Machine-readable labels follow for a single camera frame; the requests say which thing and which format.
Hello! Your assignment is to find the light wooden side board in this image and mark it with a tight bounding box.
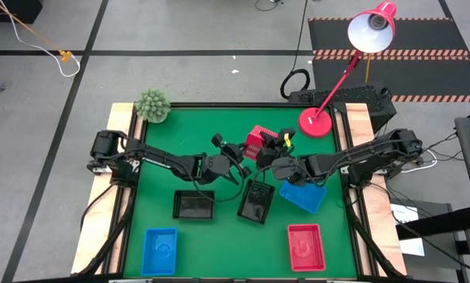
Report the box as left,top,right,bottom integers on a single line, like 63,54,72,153
343,102,408,277
70,102,146,276

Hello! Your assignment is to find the black stand beam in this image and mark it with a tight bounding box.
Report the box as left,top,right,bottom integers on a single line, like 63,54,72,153
395,204,470,241

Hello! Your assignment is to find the white paper sheet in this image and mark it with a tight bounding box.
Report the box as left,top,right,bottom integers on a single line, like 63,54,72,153
390,203,426,258

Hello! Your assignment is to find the black cable on floor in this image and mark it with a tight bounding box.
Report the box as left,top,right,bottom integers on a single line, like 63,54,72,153
254,0,284,13

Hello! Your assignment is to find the white cable by arm base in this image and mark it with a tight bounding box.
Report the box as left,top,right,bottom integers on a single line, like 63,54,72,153
398,149,439,175

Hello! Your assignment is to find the orange cord with yellow plug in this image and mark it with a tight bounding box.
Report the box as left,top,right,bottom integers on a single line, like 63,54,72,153
0,0,74,63

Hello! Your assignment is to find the red desk lamp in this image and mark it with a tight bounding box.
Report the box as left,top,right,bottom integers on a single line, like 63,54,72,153
298,1,398,138

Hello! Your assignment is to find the black mat with striped edge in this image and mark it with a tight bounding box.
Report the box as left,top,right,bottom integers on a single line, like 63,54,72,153
311,54,470,104
307,17,470,58

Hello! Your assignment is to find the black box on floor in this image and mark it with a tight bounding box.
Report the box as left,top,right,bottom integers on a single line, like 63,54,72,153
0,0,44,24

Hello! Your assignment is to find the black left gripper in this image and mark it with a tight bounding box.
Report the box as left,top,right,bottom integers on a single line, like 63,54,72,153
211,133,257,182

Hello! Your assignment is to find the blue slotted plastic basket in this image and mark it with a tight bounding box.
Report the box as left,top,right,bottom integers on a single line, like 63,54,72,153
278,179,328,215
140,226,178,277

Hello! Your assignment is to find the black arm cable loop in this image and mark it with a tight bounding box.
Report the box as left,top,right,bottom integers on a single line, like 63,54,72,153
185,155,247,204

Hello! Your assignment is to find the green succulent in grey pot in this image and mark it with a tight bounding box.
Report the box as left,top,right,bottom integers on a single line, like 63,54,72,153
134,88,172,124

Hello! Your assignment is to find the black slotted plastic basket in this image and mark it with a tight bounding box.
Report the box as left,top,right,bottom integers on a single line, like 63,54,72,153
172,189,216,221
237,178,277,225

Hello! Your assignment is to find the red slotted plastic basket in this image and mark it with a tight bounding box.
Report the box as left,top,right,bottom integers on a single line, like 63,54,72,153
243,124,279,161
286,223,327,273

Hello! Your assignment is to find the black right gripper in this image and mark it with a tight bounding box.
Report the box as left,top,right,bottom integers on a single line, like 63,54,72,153
256,127,298,170

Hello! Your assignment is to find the black perforated equipment case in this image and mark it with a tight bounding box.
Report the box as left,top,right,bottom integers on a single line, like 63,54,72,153
288,85,398,123

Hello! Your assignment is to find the long black hanging cable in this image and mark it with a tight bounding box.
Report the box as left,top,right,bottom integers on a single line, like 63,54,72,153
279,0,313,100

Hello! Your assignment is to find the white floor cable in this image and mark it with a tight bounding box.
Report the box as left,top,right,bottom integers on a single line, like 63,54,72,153
0,0,82,79

